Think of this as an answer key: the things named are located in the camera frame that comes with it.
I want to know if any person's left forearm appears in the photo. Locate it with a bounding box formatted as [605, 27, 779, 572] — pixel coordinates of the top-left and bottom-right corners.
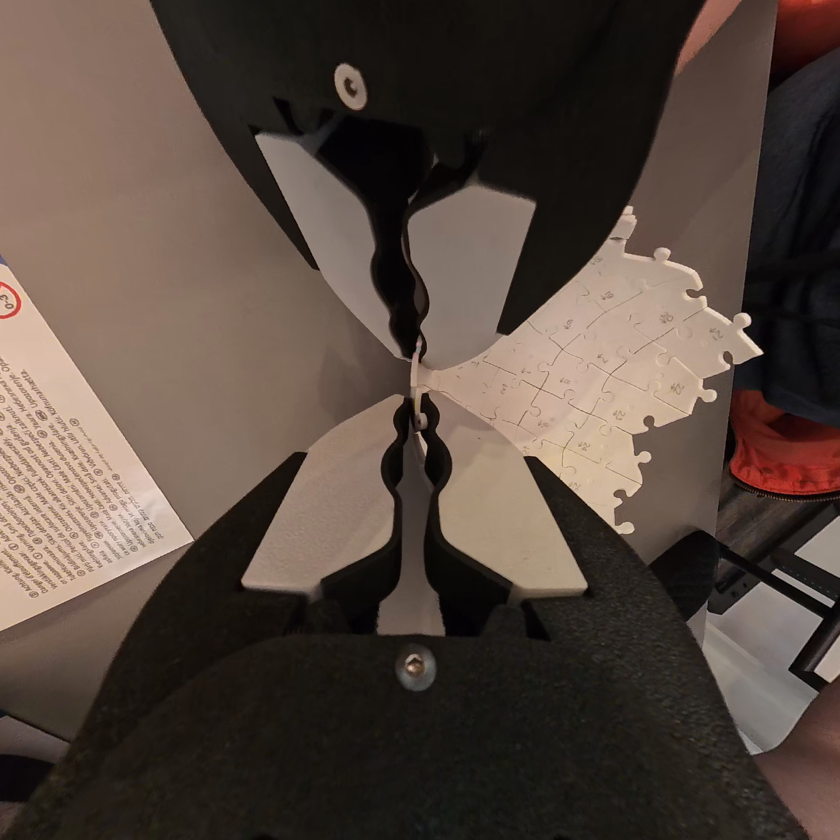
[753, 692, 840, 840]

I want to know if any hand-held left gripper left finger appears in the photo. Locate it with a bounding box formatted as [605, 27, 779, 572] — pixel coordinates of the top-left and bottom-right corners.
[240, 394, 409, 636]

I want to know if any black metal chair frame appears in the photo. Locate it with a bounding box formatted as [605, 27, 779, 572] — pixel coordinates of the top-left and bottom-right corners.
[712, 538, 840, 691]

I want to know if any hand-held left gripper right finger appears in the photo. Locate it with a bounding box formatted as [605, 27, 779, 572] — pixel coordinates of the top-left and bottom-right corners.
[423, 403, 589, 636]

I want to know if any white instruction leaflet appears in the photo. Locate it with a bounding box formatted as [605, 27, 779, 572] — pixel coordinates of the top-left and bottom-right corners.
[0, 252, 196, 632]

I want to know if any person's dark clothing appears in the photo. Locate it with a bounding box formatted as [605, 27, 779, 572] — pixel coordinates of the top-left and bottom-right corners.
[740, 49, 840, 421]

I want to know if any orange fabric bag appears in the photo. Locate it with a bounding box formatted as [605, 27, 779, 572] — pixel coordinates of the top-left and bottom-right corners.
[727, 387, 840, 497]

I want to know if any partly built puzzle ball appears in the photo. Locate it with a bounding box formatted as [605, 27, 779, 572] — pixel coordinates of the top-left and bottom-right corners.
[408, 206, 765, 538]

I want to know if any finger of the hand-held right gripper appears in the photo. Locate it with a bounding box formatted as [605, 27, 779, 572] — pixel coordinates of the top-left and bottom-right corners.
[253, 130, 424, 361]
[402, 167, 540, 370]

